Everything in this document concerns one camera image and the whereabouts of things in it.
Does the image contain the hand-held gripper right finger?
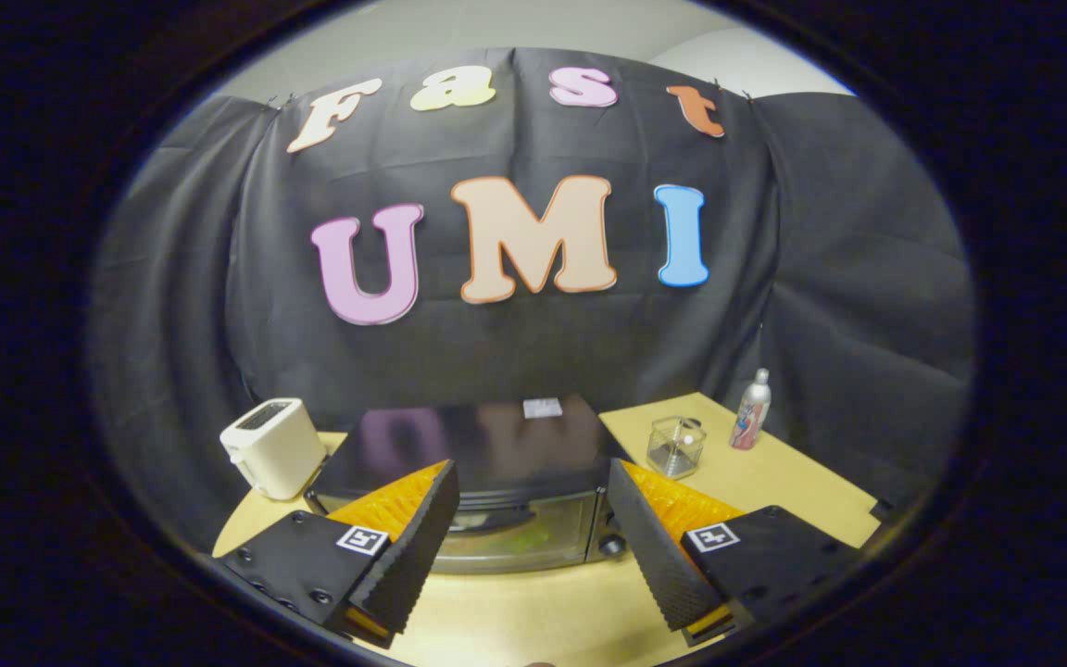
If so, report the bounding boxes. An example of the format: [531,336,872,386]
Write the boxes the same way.
[606,459,863,647]

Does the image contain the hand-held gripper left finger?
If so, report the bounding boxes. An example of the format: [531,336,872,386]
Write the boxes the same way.
[211,459,460,648]

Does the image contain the black toaster oven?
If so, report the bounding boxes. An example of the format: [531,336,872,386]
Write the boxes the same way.
[307,396,632,575]

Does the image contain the white bread toaster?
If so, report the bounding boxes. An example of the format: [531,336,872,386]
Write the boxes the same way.
[220,398,328,502]

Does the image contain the silver bottle red label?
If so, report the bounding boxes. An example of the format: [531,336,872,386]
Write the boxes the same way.
[730,368,772,452]

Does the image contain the black backdrop cloth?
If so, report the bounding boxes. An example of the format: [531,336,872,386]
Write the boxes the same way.
[89,46,977,557]

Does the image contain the wire mesh holder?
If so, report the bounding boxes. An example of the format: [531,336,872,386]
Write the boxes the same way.
[646,416,707,481]

